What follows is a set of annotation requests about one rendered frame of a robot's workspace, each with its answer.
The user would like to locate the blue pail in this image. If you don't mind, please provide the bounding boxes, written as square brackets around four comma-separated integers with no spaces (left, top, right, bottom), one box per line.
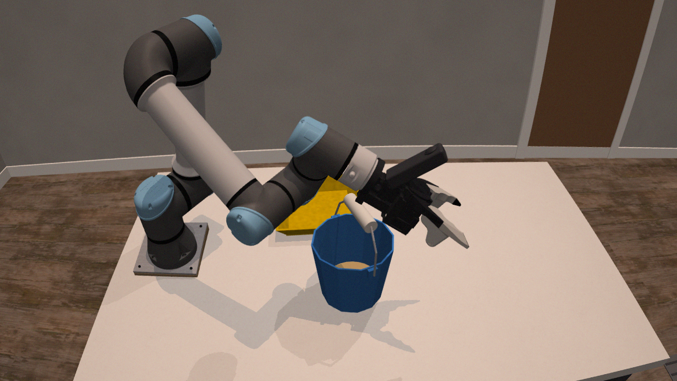
[311,193,394,313]

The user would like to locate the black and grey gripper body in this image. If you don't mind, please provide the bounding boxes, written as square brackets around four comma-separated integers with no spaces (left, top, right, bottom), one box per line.
[355,158,433,235]

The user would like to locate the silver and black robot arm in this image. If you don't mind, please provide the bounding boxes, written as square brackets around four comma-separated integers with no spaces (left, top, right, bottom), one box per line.
[123,14,448,270]

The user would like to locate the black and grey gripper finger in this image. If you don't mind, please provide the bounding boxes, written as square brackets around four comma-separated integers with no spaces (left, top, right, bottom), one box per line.
[419,178,461,208]
[410,194,469,249]

